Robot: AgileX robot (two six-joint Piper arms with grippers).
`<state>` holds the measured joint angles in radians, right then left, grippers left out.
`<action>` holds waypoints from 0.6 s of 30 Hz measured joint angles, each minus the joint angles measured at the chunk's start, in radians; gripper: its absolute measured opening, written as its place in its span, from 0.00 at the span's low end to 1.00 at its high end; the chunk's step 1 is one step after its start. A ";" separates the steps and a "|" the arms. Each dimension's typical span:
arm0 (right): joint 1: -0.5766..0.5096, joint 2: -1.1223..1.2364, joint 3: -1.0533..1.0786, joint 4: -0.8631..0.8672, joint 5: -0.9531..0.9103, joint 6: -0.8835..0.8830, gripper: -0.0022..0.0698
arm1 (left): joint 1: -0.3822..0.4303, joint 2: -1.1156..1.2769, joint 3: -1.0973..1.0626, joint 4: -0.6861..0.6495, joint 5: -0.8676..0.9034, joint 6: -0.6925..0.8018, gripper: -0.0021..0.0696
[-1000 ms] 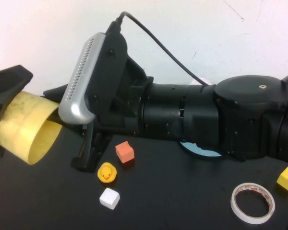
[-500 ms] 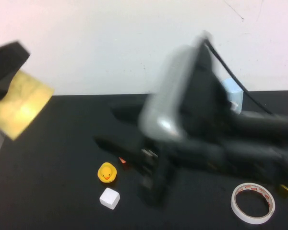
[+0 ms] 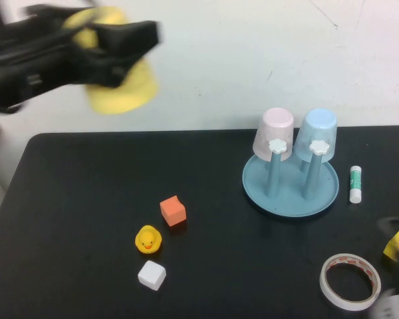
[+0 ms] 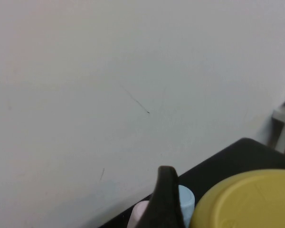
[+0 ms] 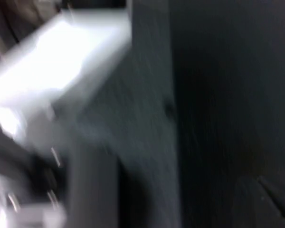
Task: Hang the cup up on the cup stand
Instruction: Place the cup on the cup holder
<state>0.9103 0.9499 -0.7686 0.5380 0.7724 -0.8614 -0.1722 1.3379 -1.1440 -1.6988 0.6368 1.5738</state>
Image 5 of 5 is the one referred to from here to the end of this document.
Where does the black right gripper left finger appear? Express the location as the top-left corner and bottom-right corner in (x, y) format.
(66, 152), (121, 228)

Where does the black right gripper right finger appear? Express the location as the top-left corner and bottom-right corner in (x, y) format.
(235, 176), (285, 228)

